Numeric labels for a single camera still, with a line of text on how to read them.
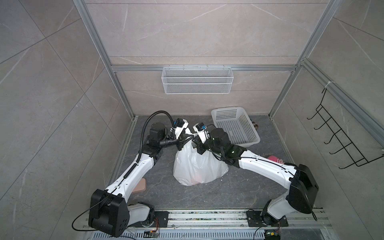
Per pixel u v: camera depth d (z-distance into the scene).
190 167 0.75
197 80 1.01
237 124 1.14
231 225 0.73
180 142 0.65
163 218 0.73
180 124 0.62
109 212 0.39
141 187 0.82
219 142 0.58
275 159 0.88
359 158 0.59
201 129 0.64
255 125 1.10
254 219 0.73
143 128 0.53
